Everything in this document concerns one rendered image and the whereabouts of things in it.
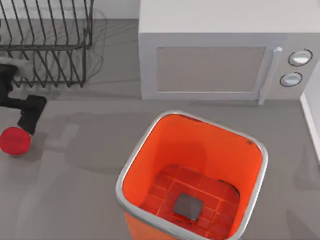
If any pale microwave oven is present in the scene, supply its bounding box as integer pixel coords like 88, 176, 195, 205
138, 0, 320, 106

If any pale microwave door handle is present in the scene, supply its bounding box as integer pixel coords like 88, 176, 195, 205
258, 46, 284, 106

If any large round microwave knob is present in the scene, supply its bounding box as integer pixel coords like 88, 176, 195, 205
287, 48, 314, 67

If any small round microwave knob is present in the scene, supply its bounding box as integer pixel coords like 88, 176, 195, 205
279, 71, 304, 88

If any black wire dish rack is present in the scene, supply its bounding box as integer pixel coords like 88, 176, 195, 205
0, 0, 95, 89

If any dark grey square block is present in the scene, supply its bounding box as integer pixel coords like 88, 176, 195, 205
173, 192, 204, 222

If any grey microwave door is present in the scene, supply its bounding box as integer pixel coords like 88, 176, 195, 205
139, 33, 288, 101

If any red round ball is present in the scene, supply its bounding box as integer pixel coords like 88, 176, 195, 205
0, 126, 33, 157

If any orange bin with grey rim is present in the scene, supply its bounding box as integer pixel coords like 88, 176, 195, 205
115, 108, 270, 240

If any pale grey rounded box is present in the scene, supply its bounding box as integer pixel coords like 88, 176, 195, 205
0, 56, 34, 76

